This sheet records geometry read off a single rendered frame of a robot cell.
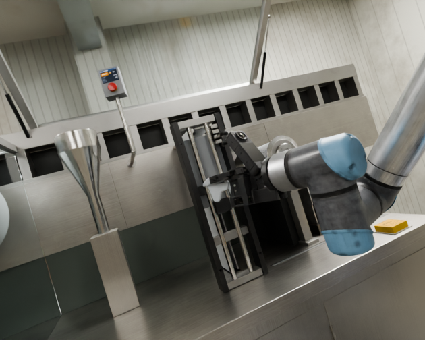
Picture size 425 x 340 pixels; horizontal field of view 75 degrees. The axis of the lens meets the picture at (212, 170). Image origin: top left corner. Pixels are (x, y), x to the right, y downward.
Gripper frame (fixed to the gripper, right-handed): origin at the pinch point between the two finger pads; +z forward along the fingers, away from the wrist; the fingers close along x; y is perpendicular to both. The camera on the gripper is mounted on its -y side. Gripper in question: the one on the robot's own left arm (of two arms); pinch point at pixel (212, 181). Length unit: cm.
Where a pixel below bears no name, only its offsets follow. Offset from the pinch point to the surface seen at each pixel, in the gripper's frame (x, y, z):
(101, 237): -14.8, 9.7, 44.9
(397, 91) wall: 331, -77, 39
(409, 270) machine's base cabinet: 58, 39, -18
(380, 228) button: 56, 25, -14
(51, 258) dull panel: -25, 15, 78
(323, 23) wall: 286, -177, 81
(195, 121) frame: 8.8, -20.5, 13.2
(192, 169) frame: 7.5, -6.0, 17.6
